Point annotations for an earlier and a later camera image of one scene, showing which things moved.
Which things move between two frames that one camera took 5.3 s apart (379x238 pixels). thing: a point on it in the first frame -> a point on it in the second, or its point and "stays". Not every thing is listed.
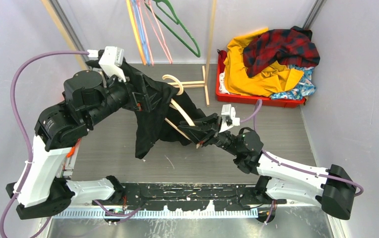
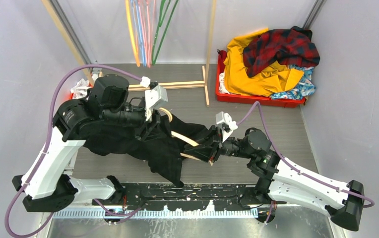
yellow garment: x=271 y=81 stays
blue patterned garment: x=304 y=88 stays
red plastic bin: x=221 y=55 stays
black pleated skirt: x=168 y=108 -> x=163 y=149
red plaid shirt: x=292 y=46 stays
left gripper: x=139 y=98 -> x=154 y=121
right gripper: x=206 y=130 -> x=213 y=144
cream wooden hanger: x=174 y=105 -> x=186 y=139
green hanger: x=167 y=7 -> x=159 y=27
